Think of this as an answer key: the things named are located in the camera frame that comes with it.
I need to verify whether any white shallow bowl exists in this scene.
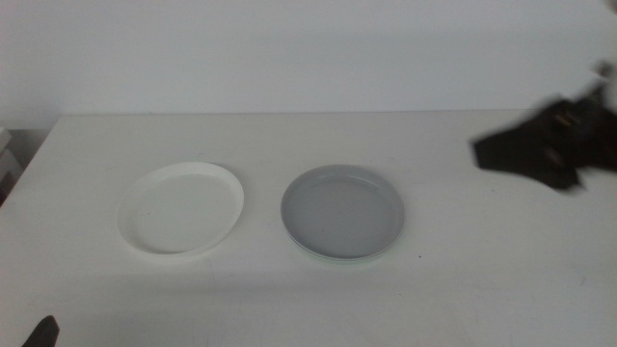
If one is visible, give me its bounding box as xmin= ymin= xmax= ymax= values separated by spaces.
xmin=116 ymin=161 xmax=246 ymax=256

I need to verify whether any pale green shallow bowl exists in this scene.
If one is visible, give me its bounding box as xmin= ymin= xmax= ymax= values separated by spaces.
xmin=288 ymin=238 xmax=399 ymax=264

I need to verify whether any grey shallow bowl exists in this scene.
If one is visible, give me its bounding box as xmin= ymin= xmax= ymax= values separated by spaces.
xmin=280 ymin=164 xmax=406 ymax=261

